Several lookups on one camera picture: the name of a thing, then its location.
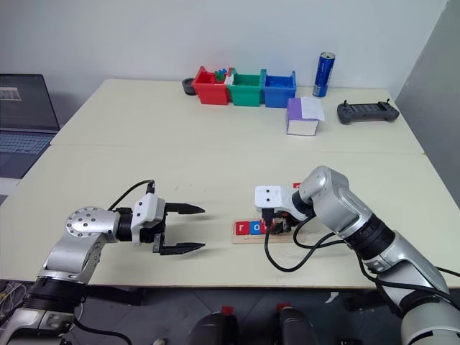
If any purple book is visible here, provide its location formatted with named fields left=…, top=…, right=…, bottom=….
left=286, top=96, right=321, bottom=137

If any tangled wire bundle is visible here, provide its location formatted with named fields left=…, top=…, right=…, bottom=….
left=0, top=280, right=29, bottom=311

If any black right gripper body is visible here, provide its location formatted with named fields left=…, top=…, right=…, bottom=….
left=268, top=210, right=299, bottom=236

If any black round holder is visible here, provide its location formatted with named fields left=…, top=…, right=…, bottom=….
left=181, top=77, right=198, bottom=97

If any black handheld controller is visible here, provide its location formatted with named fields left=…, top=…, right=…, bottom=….
left=336, top=99, right=400, bottom=127

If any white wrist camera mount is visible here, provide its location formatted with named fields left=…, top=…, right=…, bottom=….
left=254, top=185, right=300, bottom=221
left=131, top=193, right=167, bottom=247

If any red plastic bin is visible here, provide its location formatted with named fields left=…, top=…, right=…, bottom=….
left=191, top=65, right=231, bottom=106

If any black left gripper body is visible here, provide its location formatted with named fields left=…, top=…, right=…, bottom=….
left=139, top=203, right=170, bottom=254

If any wooden letter tray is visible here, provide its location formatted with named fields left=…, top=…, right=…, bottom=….
left=230, top=218, right=319, bottom=246

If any grey laptop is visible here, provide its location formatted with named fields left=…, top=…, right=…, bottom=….
left=0, top=73, right=61, bottom=180

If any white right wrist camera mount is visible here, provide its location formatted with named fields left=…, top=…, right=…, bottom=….
left=254, top=185, right=300, bottom=221

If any white paper sheet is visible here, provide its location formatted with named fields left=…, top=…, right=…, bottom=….
left=300, top=96, right=326, bottom=121

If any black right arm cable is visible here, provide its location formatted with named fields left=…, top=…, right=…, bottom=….
left=260, top=207, right=364, bottom=273

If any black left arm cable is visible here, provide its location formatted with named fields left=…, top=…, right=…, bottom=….
left=106, top=179, right=157, bottom=212

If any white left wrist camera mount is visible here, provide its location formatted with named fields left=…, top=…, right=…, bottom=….
left=131, top=193, right=167, bottom=247

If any blue plastic bin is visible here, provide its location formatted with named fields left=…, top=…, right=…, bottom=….
left=261, top=69, right=298, bottom=109

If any green plastic bin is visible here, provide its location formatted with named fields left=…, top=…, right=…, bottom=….
left=226, top=67, right=266, bottom=108

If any blue drink can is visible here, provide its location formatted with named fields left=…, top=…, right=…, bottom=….
left=311, top=51, right=336, bottom=98

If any dark rounded shape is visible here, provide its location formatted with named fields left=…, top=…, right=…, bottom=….
left=275, top=308, right=321, bottom=345
left=188, top=311, right=240, bottom=345

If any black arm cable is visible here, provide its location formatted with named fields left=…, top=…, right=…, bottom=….
left=260, top=207, right=364, bottom=273
left=106, top=179, right=157, bottom=212

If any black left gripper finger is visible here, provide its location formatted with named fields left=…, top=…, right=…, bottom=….
left=160, top=242, right=207, bottom=257
left=165, top=202, right=206, bottom=216

